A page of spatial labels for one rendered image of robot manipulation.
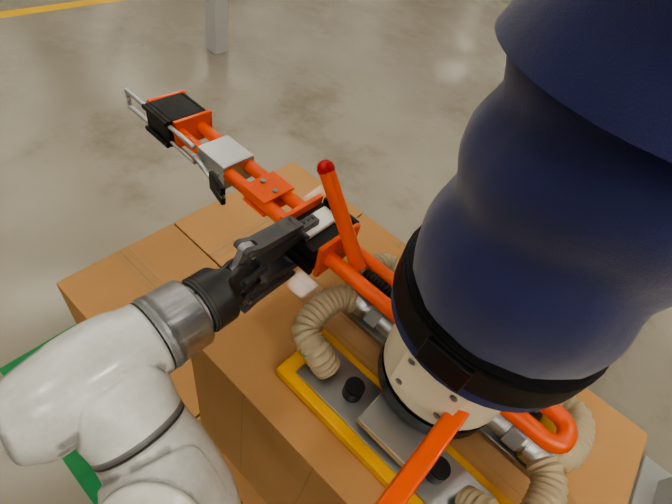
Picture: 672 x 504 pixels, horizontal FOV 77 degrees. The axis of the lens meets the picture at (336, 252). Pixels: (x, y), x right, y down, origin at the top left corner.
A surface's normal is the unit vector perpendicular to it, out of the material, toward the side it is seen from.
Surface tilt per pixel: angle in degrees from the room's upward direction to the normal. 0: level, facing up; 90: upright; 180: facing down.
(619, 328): 74
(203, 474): 52
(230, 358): 1
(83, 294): 0
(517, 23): 70
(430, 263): 87
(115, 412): 45
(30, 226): 0
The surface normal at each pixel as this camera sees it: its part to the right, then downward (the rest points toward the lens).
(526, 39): -0.88, -0.24
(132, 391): 0.69, -0.08
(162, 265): 0.19, -0.64
